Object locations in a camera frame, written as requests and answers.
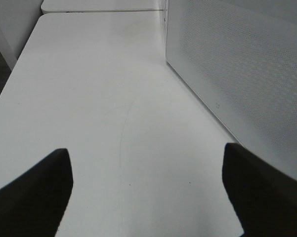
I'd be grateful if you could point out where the white microwave door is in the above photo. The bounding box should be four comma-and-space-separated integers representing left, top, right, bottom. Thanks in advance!
166, 0, 297, 180

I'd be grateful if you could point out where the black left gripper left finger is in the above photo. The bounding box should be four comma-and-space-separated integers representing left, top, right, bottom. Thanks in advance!
0, 148, 73, 237

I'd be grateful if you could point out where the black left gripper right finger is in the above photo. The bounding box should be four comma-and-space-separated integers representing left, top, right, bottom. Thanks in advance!
222, 143, 297, 237

